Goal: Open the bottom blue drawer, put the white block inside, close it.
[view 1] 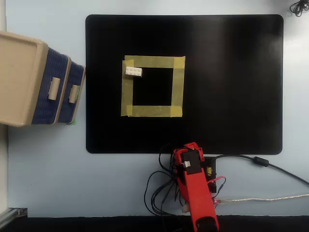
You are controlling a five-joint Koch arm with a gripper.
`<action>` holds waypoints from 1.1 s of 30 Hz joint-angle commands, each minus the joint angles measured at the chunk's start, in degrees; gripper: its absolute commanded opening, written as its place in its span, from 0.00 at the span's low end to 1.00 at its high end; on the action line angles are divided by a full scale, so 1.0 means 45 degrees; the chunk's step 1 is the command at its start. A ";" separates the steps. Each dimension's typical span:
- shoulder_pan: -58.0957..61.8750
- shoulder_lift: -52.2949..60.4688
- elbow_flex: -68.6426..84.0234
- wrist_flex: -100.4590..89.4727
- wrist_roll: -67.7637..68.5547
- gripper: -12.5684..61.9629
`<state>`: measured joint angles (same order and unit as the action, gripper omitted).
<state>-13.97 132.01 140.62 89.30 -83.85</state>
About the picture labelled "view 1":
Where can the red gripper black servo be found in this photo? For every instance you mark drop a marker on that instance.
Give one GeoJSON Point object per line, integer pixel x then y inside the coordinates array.
{"type": "Point", "coordinates": [192, 164]}

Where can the controller board with pink light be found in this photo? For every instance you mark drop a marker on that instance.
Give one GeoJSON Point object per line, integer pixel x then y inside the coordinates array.
{"type": "Point", "coordinates": [215, 201]}

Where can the beige plastic drawer cabinet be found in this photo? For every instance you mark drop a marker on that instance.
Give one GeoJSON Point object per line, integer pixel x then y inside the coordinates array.
{"type": "Point", "coordinates": [17, 79]}

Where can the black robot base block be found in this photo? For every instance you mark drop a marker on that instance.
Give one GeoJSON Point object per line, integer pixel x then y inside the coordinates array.
{"type": "Point", "coordinates": [211, 166]}

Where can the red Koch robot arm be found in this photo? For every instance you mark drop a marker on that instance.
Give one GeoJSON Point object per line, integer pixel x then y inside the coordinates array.
{"type": "Point", "coordinates": [198, 195]}

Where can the black backdrop cloth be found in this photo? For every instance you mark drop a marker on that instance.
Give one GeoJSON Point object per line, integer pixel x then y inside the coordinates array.
{"type": "Point", "coordinates": [96, 224]}

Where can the aluminium frame profile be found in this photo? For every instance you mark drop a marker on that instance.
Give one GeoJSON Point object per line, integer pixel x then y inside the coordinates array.
{"type": "Point", "coordinates": [12, 213]}

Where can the white lego brick cube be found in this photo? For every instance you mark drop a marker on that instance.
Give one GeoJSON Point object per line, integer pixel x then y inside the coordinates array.
{"type": "Point", "coordinates": [133, 71]}

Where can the green tape under cabinet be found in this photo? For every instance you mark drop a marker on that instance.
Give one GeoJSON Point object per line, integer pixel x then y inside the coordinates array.
{"type": "Point", "coordinates": [71, 122]}

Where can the blue plastic drawer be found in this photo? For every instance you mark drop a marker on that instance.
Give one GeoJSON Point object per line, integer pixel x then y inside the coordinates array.
{"type": "Point", "coordinates": [68, 111]}

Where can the black rectangular mat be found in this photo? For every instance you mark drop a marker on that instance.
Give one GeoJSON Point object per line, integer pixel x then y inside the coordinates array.
{"type": "Point", "coordinates": [229, 84]}

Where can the yellow masking tape strip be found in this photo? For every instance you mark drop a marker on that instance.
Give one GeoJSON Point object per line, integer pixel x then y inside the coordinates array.
{"type": "Point", "coordinates": [152, 111]}
{"type": "Point", "coordinates": [178, 87]}
{"type": "Point", "coordinates": [154, 61]}

